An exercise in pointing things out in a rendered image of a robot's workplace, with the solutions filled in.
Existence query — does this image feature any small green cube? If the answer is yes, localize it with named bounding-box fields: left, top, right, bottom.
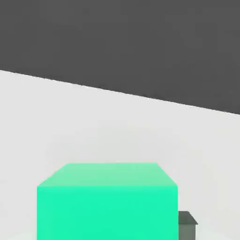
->
left=37, top=162, right=179, bottom=240

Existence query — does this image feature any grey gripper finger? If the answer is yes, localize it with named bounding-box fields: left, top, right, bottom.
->
left=178, top=210, right=199, bottom=240

